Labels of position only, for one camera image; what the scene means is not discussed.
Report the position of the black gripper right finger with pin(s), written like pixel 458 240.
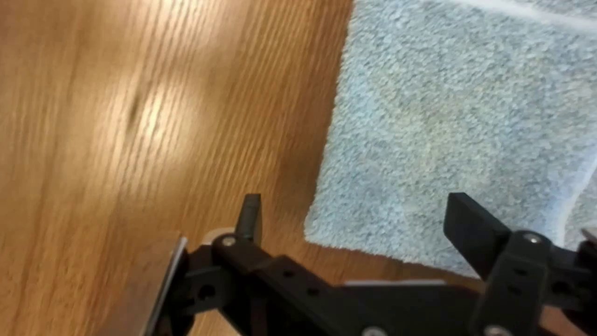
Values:
pixel 478 231

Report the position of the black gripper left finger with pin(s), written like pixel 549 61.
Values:
pixel 249 218

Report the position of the light blue towel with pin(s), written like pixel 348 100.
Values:
pixel 448 125

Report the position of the grey metal wrist bracket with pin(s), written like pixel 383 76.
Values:
pixel 169 293

